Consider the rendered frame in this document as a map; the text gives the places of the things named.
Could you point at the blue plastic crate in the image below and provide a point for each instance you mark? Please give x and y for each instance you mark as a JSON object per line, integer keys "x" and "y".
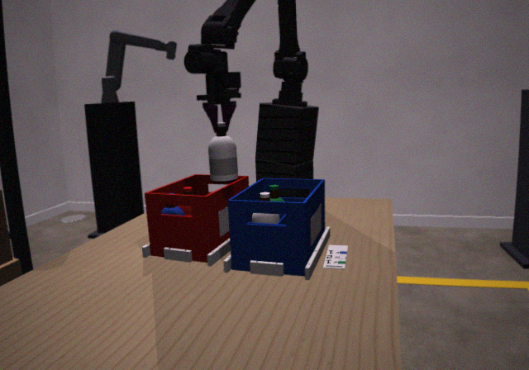
{"x": 291, "y": 240}

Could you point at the white paper pick list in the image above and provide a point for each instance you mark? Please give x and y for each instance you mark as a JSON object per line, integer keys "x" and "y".
{"x": 336, "y": 256}

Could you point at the blue bottle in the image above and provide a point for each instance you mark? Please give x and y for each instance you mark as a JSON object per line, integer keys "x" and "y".
{"x": 173, "y": 210}

